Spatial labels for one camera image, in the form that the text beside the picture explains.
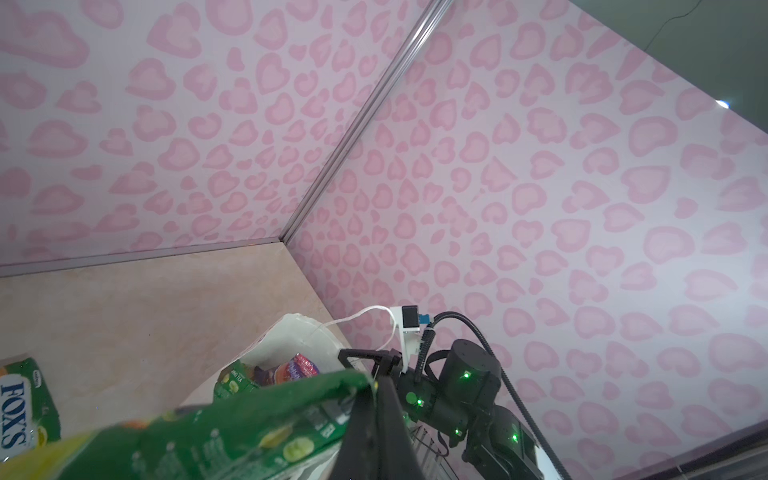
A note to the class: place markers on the green white snack packet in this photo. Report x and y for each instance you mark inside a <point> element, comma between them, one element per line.
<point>235,379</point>

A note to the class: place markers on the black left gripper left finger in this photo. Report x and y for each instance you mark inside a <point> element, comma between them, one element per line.
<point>358,455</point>

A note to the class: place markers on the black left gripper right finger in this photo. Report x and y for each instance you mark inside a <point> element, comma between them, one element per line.
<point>396,459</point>

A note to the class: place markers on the white printed paper bag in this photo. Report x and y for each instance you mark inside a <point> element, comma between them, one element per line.
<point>296,333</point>

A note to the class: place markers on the purple candy packet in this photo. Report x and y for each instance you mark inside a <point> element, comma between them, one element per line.
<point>297,368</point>

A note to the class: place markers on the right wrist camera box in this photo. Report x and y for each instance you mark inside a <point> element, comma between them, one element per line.
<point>409,325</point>

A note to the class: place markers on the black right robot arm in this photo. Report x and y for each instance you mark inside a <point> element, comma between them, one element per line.
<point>508,450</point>

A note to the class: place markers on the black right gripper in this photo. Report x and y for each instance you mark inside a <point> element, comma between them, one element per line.
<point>454,395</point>

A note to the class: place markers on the green Fox's spring tea packet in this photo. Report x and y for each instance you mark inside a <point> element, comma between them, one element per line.
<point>268,433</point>

